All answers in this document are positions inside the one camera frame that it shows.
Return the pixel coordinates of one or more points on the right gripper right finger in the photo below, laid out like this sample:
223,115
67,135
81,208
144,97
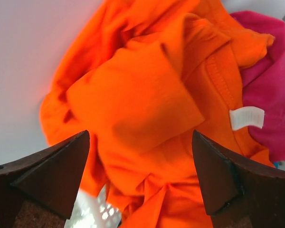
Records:
238,192

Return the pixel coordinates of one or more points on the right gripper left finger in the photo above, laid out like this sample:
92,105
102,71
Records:
39,190

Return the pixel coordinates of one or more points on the orange t shirt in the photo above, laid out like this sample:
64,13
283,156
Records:
141,77

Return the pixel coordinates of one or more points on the teal blue t shirt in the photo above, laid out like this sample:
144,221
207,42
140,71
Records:
278,164

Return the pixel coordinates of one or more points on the white plastic laundry basket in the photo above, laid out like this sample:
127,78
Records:
90,212

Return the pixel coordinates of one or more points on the magenta t shirt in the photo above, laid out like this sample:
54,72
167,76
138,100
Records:
264,83

